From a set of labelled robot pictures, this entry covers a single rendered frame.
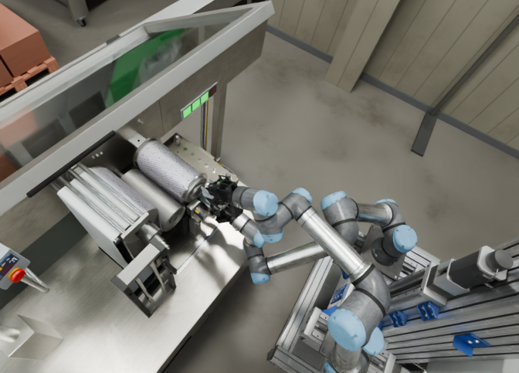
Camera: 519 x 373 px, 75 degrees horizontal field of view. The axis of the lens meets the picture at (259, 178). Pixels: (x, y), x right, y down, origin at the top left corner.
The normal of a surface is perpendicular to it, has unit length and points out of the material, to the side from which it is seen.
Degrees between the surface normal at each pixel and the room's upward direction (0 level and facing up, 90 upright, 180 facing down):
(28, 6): 0
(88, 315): 0
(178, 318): 0
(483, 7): 90
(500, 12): 90
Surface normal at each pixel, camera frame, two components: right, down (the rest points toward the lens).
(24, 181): 0.74, 0.20
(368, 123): 0.15, -0.49
